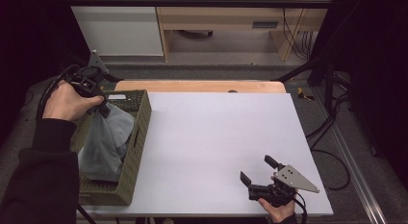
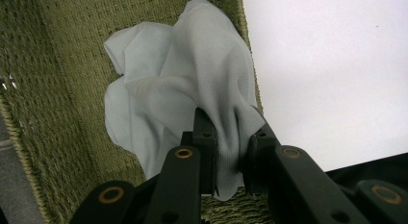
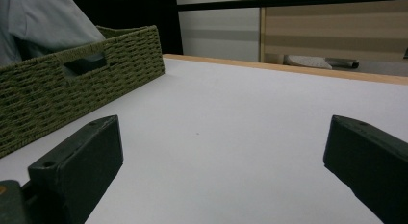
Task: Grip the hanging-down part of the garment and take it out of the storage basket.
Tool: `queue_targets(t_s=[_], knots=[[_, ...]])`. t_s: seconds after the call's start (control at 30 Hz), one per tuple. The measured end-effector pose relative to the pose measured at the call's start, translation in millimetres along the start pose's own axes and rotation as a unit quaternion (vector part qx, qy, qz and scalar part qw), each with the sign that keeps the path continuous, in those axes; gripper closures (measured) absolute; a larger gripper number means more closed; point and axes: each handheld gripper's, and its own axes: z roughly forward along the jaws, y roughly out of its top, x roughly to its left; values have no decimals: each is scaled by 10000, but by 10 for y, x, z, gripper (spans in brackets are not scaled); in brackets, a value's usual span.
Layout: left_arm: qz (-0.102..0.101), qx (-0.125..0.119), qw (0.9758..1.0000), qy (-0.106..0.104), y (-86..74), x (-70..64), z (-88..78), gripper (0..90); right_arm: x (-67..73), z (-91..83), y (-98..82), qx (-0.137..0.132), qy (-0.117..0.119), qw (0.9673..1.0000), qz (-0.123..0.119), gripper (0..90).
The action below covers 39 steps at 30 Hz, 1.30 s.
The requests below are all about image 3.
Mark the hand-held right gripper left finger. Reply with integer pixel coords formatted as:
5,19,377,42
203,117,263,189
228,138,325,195
27,114,124,224

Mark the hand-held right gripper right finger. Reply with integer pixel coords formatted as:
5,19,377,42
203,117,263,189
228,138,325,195
322,114,408,224

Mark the green woven basket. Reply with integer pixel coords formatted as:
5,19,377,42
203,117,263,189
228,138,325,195
0,24,166,159

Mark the white chair base leg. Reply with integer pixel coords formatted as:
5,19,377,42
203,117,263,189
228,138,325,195
283,54,360,70

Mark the wooden slatted cabinet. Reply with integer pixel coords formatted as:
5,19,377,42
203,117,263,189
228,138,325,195
259,0,408,65

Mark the light blue cloth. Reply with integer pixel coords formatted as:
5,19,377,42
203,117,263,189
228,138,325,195
0,0,107,67

